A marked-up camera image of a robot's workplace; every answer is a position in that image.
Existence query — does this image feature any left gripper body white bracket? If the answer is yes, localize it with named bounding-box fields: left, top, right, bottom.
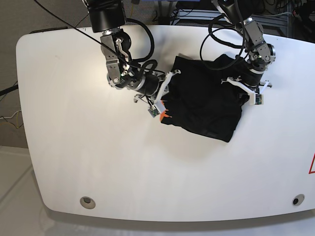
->
left=221, top=77, right=272, bottom=98

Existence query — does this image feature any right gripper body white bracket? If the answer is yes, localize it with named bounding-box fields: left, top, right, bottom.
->
left=132, top=69, right=182, bottom=109

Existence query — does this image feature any black T-shirt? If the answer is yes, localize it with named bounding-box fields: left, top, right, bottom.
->
left=160, top=54, right=249, bottom=143

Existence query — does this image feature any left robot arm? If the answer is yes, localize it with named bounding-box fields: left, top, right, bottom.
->
left=199, top=0, right=276, bottom=105

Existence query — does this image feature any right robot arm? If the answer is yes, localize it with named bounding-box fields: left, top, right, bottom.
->
left=83, top=0, right=180, bottom=116

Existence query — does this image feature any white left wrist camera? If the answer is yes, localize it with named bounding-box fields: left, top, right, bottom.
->
left=249, top=92, right=264, bottom=105

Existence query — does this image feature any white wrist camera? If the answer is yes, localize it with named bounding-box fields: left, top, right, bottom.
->
left=148, top=100, right=166, bottom=118
left=249, top=92, right=264, bottom=105

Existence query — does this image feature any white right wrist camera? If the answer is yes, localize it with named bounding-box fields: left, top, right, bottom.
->
left=148, top=100, right=166, bottom=118

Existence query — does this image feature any aluminium frame rail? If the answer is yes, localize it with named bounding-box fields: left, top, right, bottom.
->
left=170, top=9, right=293, bottom=37

